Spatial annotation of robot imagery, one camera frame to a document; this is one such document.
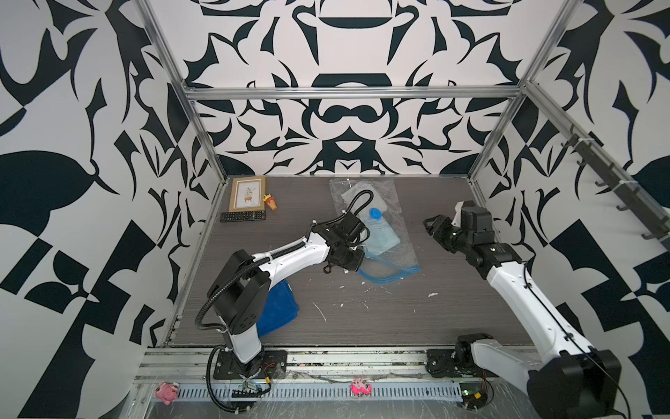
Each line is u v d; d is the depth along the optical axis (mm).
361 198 702
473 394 713
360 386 703
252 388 696
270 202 1081
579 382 386
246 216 1049
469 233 595
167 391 684
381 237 993
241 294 453
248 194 1137
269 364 729
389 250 958
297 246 545
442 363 742
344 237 670
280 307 827
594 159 640
